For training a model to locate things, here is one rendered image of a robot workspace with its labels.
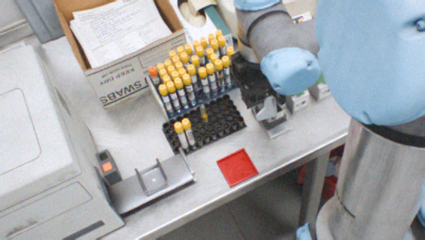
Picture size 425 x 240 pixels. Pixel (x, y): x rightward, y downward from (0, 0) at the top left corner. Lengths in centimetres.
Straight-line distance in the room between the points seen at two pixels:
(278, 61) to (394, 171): 29
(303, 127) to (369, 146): 65
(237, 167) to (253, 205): 91
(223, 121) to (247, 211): 90
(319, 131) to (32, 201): 60
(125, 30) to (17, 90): 42
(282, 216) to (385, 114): 161
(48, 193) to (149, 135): 35
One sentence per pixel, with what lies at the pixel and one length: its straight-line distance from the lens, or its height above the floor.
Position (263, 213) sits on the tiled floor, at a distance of 189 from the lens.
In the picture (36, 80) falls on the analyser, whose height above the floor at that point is 117.
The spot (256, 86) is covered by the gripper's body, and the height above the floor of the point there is 107.
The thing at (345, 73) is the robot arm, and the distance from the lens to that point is 33.
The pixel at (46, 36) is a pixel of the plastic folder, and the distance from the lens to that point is 134.
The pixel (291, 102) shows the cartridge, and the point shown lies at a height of 91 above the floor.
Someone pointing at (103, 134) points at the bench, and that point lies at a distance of 111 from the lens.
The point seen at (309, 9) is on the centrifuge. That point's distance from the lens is 118.
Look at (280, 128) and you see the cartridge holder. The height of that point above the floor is 89.
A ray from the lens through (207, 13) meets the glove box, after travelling 118.
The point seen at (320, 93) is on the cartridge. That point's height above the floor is 91.
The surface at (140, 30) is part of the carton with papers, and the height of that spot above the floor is 94.
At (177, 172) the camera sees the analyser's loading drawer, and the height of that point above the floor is 92.
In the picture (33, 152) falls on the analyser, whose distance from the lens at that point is 77.
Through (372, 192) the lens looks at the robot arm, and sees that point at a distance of 45.
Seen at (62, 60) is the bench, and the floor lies 87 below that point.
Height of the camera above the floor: 178
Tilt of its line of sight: 58 degrees down
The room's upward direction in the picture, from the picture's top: 12 degrees counter-clockwise
